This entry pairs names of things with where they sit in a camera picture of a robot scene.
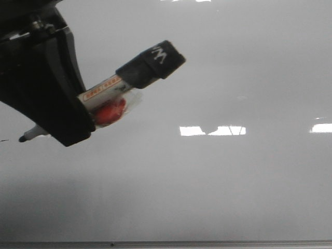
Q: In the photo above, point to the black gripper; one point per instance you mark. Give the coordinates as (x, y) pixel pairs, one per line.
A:
(40, 76)

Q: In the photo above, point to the white black whiteboard marker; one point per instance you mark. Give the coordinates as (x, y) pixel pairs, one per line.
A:
(157, 62)

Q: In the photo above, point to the red magnet in clear wrap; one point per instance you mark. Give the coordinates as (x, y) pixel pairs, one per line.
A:
(113, 110)

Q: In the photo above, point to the white whiteboard with aluminium frame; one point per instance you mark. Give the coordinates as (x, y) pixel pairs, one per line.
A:
(234, 145)

